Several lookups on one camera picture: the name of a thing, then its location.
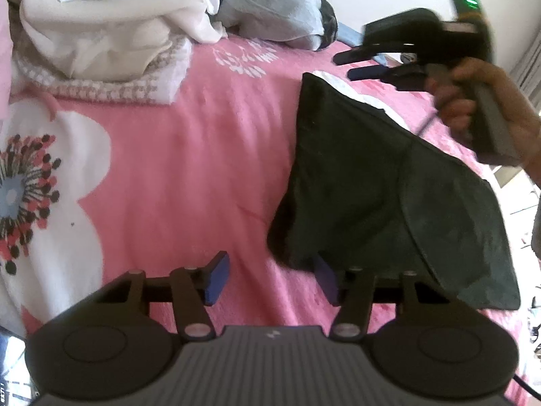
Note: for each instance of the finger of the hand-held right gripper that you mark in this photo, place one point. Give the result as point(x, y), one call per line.
point(359, 55)
point(372, 72)

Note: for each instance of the plaid shirt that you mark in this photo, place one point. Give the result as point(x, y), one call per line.
point(329, 21)

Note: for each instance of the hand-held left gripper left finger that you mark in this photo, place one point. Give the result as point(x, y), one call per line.
point(217, 279)

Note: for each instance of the grey sweatshirt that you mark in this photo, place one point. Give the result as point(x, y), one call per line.
point(274, 8)

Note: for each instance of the person's right hand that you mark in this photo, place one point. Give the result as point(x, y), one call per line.
point(507, 105)

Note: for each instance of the pink floral blanket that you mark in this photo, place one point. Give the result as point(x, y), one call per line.
point(190, 169)

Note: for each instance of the black t-shirt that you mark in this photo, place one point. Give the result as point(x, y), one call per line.
point(363, 186)

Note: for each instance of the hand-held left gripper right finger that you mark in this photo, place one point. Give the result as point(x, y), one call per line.
point(325, 281)

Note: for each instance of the beige houndstooth cloth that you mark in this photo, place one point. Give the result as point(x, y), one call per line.
point(105, 91)

